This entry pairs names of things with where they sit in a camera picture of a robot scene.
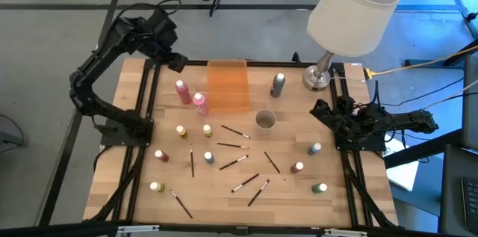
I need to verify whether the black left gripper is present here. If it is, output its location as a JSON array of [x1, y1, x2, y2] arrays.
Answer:
[[146, 8, 179, 61]]

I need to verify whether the coral large paint bottle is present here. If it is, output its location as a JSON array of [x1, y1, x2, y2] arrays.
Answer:
[[175, 79, 193, 105]]

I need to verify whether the dark grey large paint bottle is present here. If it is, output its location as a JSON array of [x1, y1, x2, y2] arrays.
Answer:
[[270, 73, 287, 99]]

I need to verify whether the pink large paint bottle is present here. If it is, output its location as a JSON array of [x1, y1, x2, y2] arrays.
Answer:
[[192, 92, 210, 117]]

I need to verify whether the orange translucent plastic bin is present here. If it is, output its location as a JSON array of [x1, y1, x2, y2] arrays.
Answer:
[[206, 58, 250, 114]]

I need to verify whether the red small paint bottle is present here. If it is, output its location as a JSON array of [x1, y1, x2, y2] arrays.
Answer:
[[154, 149, 170, 164]]

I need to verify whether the white paper cup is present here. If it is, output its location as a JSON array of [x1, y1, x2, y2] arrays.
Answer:
[[255, 108, 278, 135]]

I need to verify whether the white flat box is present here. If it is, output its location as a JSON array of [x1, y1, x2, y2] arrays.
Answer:
[[384, 134, 421, 192]]

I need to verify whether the black diagonal beam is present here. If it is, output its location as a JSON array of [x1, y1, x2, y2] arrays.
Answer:
[[383, 128, 464, 169]]

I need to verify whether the silver table lamp white shade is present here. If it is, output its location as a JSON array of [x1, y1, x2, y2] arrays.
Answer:
[[301, 0, 405, 93]]

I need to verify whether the dark grey side panel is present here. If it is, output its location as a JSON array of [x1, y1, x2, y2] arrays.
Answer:
[[462, 54, 478, 152]]

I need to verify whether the black side desk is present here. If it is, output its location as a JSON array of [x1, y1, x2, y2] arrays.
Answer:
[[438, 143, 478, 237]]

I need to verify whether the black keyboard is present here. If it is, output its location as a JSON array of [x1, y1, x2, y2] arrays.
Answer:
[[462, 176, 478, 235]]

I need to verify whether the grey floor object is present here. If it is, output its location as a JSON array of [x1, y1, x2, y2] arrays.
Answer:
[[0, 113, 26, 154]]

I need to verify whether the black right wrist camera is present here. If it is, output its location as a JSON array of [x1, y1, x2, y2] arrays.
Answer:
[[309, 98, 332, 119]]

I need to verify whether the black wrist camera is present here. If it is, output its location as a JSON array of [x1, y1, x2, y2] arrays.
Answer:
[[167, 52, 189, 74], [309, 98, 332, 119]]

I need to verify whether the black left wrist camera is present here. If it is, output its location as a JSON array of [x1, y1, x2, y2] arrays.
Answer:
[[167, 52, 189, 74]]

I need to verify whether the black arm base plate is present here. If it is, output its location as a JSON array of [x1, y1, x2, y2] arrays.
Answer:
[[99, 117, 155, 147], [333, 132, 387, 153]]

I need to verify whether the yellow extension cable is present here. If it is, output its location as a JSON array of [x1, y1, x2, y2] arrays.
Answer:
[[364, 44, 478, 81]]

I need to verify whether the black aluminium table frame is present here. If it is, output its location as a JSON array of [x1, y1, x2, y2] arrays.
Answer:
[[84, 57, 403, 237]]

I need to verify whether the silver frame bracket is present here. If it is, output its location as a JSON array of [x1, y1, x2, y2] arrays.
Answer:
[[323, 228, 369, 237], [117, 224, 161, 235]]

